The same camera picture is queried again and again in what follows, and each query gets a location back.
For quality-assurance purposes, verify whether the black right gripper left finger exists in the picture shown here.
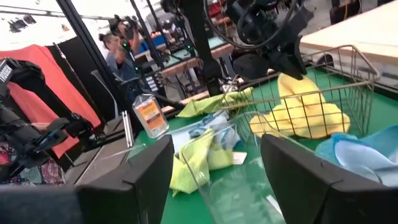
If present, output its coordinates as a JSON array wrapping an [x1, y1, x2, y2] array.
[[76, 134, 175, 224]]

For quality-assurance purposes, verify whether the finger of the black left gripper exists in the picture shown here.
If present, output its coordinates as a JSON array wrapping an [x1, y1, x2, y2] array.
[[269, 35, 307, 81], [232, 53, 271, 80]]

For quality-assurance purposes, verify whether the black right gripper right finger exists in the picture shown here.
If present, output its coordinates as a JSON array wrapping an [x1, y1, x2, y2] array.
[[260, 133, 398, 224]]

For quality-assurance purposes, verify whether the lime green microfiber towel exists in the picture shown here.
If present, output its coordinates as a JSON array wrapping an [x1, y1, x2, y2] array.
[[169, 128, 234, 197], [176, 86, 255, 119]]

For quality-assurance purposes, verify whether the yellow microfiber towel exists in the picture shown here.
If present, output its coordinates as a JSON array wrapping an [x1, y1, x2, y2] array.
[[248, 73, 351, 140]]

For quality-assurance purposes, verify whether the teal microfiber towel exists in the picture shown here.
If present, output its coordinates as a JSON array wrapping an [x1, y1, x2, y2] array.
[[315, 124, 398, 166]]

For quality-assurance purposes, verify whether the light grey microfiber towel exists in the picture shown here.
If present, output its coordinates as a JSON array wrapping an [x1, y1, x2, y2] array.
[[188, 110, 242, 150], [334, 138, 398, 187]]

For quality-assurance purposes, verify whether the background wooden work table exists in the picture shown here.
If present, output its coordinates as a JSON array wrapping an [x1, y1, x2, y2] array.
[[133, 35, 236, 80]]

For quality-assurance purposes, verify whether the clear plastic bin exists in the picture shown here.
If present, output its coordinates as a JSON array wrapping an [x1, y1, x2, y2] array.
[[180, 111, 289, 224]]

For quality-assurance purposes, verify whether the beige wooden desk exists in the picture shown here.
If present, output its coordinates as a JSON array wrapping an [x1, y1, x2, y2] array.
[[299, 0, 398, 68]]

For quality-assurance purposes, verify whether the clear hand sanitizer bottle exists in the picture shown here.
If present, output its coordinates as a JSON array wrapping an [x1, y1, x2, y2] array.
[[131, 93, 170, 139]]

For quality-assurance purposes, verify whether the patterned floral fabric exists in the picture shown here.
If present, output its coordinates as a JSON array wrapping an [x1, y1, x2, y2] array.
[[0, 142, 67, 187]]

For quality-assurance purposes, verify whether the green table mat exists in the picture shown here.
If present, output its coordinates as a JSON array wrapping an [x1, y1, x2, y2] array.
[[127, 67, 398, 224]]

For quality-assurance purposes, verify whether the person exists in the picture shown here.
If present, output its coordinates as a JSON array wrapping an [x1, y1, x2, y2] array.
[[108, 14, 142, 55], [98, 32, 147, 94]]

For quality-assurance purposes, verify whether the orange-red hanging fabric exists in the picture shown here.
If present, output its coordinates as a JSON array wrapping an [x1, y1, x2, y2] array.
[[0, 44, 103, 159]]

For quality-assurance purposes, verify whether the metal wire basket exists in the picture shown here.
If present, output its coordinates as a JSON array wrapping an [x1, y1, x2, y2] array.
[[219, 44, 382, 147]]

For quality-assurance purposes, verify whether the silver metal bracket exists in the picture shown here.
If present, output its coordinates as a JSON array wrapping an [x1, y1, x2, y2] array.
[[121, 110, 135, 149]]

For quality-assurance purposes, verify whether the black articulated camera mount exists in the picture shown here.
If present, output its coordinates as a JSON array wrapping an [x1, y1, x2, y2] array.
[[0, 57, 96, 183]]

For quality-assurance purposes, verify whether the black aluminium table frame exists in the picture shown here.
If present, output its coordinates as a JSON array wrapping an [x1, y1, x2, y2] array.
[[54, 0, 187, 125]]

